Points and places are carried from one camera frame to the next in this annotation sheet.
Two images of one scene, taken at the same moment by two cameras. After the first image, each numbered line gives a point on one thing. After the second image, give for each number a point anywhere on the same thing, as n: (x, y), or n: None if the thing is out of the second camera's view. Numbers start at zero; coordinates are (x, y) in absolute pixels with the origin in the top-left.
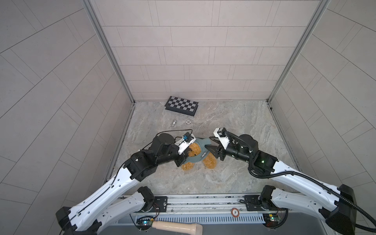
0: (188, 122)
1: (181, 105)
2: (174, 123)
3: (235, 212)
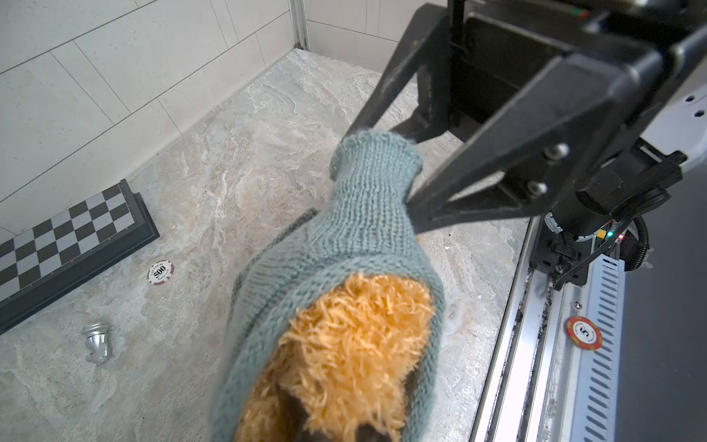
0: (160, 272)
1: (70, 244)
2: (98, 342)
3: (585, 333)
